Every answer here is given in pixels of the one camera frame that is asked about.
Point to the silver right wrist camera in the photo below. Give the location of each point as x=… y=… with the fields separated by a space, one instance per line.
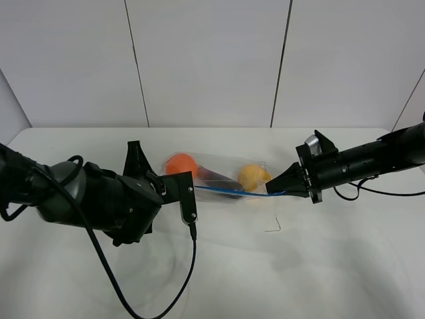
x=313 y=144

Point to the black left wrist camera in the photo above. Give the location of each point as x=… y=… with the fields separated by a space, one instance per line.
x=179 y=188

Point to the orange fruit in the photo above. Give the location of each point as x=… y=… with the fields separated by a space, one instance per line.
x=181 y=163

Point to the dark purple eggplant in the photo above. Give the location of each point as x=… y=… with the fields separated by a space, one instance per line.
x=220 y=184

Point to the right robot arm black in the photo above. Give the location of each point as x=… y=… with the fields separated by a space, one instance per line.
x=396 y=151

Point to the clear zip bag blue seal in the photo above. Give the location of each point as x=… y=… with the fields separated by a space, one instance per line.
x=228 y=166

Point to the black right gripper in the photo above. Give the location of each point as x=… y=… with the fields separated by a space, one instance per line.
x=311 y=175

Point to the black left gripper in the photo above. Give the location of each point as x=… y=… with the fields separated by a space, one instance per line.
x=120 y=206

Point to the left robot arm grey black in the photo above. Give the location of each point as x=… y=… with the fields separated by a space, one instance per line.
x=78 y=193

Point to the yellow pear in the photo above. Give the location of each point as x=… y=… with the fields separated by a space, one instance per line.
x=252 y=176

